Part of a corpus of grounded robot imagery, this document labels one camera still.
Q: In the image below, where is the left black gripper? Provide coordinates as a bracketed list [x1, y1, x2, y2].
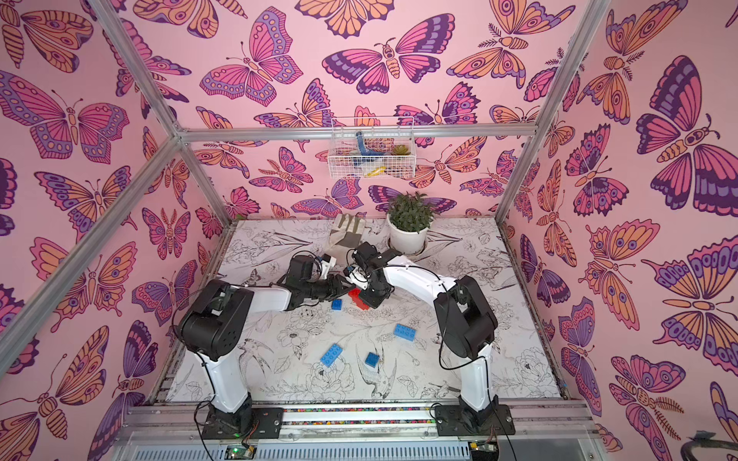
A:
[302, 275, 357, 303]

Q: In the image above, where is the red long lego top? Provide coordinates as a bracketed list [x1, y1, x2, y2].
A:
[348, 288, 371, 310]

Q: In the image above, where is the blue long lego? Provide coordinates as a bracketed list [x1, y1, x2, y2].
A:
[320, 344, 343, 368]
[393, 324, 416, 342]

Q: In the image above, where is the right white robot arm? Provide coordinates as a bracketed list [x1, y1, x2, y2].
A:
[345, 242, 499, 416]

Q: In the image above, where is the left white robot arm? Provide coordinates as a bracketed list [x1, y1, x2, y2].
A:
[175, 255, 355, 416]

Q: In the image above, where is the small blue lego near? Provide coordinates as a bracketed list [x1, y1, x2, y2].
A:
[364, 353, 381, 368]

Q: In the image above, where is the potted green plant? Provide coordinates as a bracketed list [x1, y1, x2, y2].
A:
[387, 192, 434, 255]

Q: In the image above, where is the blue toy in basket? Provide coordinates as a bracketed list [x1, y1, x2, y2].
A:
[353, 132, 384, 167]

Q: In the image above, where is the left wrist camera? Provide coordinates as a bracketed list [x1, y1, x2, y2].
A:
[320, 254, 337, 280]

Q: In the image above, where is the white wire basket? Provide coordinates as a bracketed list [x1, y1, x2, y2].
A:
[325, 115, 417, 180]

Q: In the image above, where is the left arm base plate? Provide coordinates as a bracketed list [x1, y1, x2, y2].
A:
[201, 405, 284, 441]

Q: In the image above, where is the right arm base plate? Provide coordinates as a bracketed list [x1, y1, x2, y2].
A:
[430, 403, 516, 436]

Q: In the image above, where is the aluminium front rail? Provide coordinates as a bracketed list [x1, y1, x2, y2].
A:
[116, 399, 598, 444]

